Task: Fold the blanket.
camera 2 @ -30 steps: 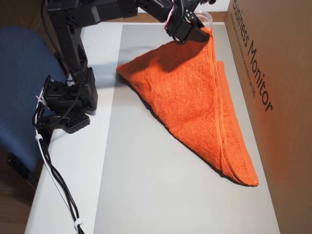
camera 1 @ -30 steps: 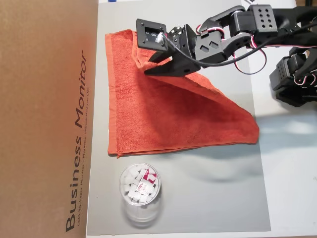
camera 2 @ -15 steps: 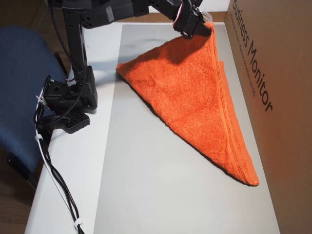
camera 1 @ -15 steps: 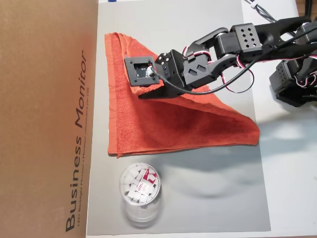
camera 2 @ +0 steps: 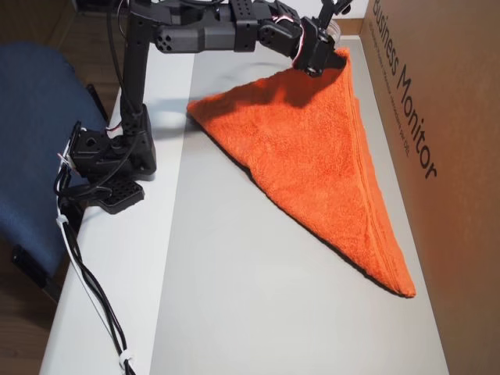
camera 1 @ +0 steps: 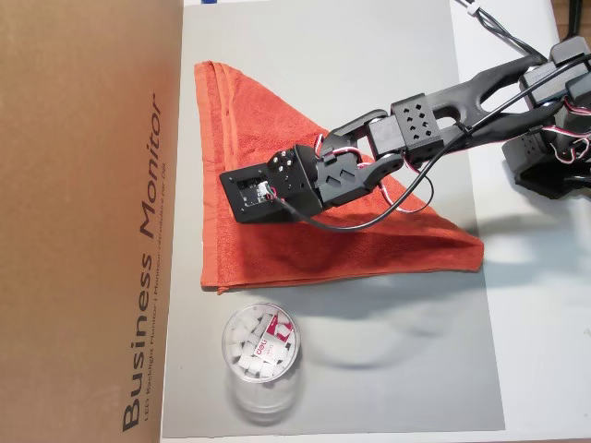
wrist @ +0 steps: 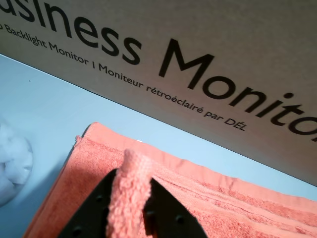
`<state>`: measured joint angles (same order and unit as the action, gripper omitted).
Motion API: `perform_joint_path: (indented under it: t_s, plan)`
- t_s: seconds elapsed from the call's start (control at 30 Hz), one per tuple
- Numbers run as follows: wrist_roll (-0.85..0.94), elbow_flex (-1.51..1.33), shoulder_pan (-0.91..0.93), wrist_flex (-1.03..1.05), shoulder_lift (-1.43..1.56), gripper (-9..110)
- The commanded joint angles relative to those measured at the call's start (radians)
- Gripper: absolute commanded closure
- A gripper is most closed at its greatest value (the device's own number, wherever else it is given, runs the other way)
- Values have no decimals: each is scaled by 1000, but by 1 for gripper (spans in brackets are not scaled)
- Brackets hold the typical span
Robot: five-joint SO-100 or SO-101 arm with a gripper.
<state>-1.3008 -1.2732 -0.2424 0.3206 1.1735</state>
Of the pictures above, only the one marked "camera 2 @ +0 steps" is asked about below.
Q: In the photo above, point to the brown Business Monitor cardboard box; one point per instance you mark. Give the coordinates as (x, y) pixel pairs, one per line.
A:
(461, 234)

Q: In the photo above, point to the black perforated clamp plate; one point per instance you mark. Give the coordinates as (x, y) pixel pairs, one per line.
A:
(121, 193)

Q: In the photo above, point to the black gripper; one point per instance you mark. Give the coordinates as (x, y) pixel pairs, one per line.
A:
(321, 42)

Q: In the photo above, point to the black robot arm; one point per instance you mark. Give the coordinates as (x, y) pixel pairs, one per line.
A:
(195, 37)

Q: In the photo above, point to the clear plastic jar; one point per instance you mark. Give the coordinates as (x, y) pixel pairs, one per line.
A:
(336, 33)

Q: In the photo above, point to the orange terry towel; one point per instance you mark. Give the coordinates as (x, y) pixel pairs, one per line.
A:
(312, 156)

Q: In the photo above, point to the black square wrist camera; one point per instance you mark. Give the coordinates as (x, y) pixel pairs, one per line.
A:
(327, 13)

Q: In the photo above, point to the grey table mat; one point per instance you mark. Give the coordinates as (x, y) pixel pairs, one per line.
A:
(242, 293)

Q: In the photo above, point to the blue office chair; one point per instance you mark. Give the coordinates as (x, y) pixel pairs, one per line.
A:
(31, 136)

